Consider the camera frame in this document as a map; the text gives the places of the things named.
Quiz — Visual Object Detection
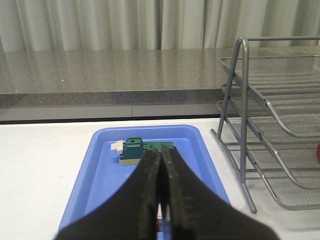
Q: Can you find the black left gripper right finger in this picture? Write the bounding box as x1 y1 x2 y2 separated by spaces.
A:
161 146 279 240

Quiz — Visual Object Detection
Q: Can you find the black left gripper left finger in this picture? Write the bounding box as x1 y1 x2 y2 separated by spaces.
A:
56 150 161 240

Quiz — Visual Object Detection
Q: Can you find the mesh tray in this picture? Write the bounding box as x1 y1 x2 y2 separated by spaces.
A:
218 55 320 138
211 100 320 214
221 84 320 190

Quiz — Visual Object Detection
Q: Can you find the red emergency push button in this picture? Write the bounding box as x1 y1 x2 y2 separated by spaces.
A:
316 143 320 163

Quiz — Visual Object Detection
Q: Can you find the blue plastic tray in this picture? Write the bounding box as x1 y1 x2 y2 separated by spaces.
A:
58 124 230 230

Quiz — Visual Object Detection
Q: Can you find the green terminal block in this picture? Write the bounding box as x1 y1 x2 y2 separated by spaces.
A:
119 137 175 166

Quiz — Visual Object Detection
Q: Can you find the white circuit breaker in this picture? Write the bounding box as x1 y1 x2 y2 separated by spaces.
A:
110 140 124 154

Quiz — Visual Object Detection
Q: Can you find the grey stone counter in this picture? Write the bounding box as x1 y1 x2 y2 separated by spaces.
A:
0 46 320 108

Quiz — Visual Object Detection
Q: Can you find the white curtain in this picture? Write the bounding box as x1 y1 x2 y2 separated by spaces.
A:
0 0 320 52

